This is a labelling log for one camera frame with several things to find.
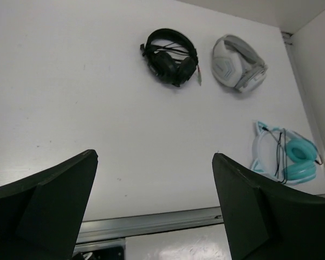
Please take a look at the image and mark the teal cat ear headphones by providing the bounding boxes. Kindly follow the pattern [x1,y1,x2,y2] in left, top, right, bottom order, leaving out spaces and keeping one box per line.
[250,121,323,186]

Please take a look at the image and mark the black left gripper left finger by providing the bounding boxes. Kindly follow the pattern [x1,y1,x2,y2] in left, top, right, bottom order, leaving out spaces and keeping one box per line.
[0,149,98,259]

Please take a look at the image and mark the aluminium front rail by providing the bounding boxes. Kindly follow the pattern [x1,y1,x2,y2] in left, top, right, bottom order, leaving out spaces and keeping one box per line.
[76,207,223,244]

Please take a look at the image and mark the aluminium side rail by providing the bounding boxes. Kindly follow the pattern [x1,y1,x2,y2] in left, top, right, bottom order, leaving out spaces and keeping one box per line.
[281,31,325,193]

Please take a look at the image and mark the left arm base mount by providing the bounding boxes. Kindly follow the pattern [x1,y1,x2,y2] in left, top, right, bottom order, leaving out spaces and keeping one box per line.
[70,242,125,260]

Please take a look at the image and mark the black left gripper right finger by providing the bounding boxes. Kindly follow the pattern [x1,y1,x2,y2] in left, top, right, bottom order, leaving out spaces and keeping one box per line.
[212,153,325,259]

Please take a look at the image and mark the black headphones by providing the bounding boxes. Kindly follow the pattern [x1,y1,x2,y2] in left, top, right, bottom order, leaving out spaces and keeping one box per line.
[140,28,202,87]

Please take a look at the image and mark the white gaming headset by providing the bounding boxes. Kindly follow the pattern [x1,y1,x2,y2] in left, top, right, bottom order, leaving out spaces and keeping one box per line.
[211,34,268,93]

